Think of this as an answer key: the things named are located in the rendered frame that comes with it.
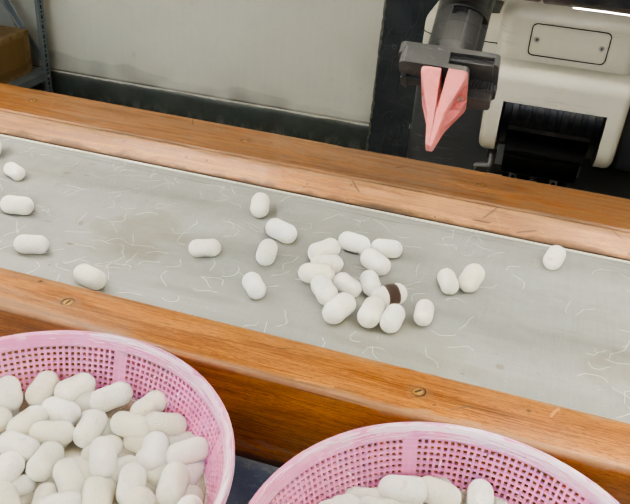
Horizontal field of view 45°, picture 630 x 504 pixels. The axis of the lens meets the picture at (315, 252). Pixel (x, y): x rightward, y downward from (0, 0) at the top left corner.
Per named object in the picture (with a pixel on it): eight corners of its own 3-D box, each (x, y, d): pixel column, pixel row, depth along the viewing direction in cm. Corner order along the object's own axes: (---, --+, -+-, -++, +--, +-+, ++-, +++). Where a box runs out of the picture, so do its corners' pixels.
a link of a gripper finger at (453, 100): (452, 135, 74) (472, 54, 77) (380, 122, 75) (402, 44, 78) (451, 168, 80) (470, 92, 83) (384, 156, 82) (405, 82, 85)
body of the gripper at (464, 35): (497, 69, 76) (512, 9, 78) (396, 55, 78) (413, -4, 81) (493, 105, 82) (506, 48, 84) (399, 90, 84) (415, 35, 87)
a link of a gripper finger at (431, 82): (478, 139, 73) (497, 57, 76) (404, 126, 75) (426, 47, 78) (474, 172, 79) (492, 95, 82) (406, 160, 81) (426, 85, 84)
